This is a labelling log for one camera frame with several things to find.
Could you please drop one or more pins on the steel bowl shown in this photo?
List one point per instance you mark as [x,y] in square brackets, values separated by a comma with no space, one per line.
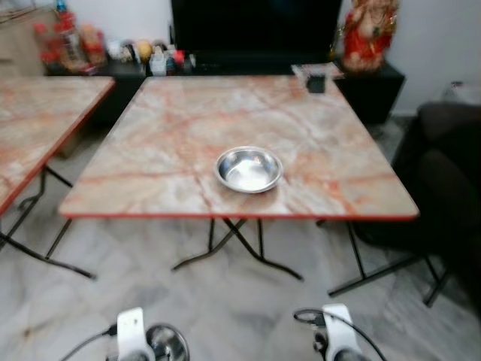
[249,171]
[170,343]

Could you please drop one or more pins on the dark sofa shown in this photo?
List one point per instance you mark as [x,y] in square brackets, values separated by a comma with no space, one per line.
[443,188]

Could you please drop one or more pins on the marble top folding table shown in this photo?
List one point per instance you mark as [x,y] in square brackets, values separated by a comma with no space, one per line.
[37,113]
[225,128]

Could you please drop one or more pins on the black television cabinet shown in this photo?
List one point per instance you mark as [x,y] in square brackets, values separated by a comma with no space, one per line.
[376,90]

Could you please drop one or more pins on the small black cup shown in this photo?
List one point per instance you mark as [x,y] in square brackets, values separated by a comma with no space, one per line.
[316,83]

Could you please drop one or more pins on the red and gold figurine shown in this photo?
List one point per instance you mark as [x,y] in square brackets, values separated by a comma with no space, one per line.
[368,37]

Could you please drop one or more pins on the black television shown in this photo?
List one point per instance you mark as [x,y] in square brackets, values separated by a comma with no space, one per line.
[255,26]

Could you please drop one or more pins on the white plastic bottle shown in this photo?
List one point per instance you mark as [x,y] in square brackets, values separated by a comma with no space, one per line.
[158,62]

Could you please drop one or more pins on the yellow round ornament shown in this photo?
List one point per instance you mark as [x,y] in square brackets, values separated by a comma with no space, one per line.
[144,51]

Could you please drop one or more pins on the red festive ornament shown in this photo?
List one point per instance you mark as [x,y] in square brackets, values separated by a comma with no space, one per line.
[68,41]

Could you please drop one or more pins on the wooden cabinet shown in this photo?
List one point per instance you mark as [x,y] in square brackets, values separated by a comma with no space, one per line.
[19,45]

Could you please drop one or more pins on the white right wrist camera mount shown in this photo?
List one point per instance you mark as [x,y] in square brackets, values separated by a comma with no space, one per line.
[342,331]

